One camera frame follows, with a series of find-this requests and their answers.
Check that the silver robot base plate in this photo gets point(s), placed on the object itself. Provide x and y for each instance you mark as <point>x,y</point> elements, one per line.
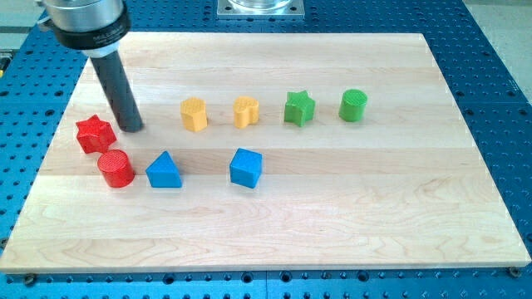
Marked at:
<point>260,9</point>

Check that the blue perforated table plate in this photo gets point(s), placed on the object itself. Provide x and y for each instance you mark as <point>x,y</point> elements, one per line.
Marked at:
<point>43,74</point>

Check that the light wooden board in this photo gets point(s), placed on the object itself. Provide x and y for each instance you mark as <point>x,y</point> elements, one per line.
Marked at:
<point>404,187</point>

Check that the yellow heart block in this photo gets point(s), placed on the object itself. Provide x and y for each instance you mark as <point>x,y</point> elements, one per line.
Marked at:
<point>246,111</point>

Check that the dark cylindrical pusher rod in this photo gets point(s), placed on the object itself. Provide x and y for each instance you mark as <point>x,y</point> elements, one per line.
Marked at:
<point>116,86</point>

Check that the blue cube block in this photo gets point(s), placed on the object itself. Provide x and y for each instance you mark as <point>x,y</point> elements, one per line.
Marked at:
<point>245,168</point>

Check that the blue triangle block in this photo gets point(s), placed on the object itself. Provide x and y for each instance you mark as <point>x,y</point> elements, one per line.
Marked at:
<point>163,172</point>

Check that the red cylinder block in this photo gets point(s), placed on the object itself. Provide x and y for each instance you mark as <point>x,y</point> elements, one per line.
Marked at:
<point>116,168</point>

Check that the yellow hexagon block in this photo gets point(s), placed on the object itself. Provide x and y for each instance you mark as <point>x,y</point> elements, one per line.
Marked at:
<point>193,114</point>

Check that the green star block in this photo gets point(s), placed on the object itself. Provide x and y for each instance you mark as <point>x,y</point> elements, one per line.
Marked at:
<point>299,108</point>

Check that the red star block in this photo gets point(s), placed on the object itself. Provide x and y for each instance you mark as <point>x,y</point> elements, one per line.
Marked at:
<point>95,135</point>

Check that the green cylinder block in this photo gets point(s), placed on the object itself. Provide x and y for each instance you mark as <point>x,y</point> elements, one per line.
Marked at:
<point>353,105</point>

